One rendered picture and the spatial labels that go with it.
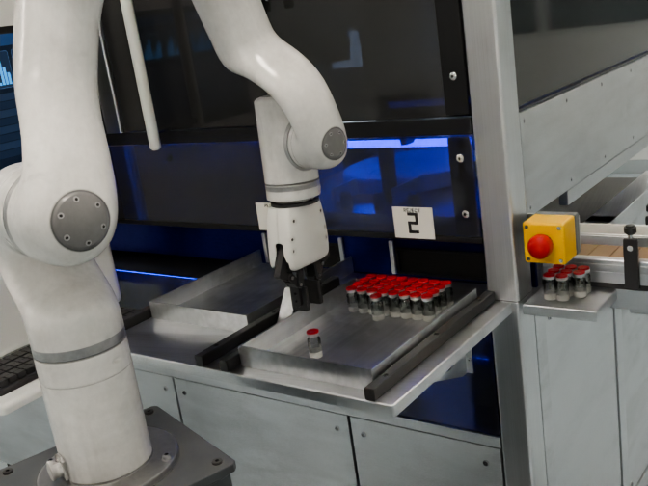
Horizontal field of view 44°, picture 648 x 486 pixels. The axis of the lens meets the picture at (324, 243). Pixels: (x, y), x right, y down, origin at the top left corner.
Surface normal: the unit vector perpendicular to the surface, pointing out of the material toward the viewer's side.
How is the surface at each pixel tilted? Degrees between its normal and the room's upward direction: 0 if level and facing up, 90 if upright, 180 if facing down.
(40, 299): 32
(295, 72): 55
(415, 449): 90
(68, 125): 68
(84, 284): 26
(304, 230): 91
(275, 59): 46
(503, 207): 90
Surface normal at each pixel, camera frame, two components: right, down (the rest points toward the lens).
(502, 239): -0.58, 0.30
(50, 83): 0.21, -0.08
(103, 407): 0.50, 0.17
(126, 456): 0.67, 0.11
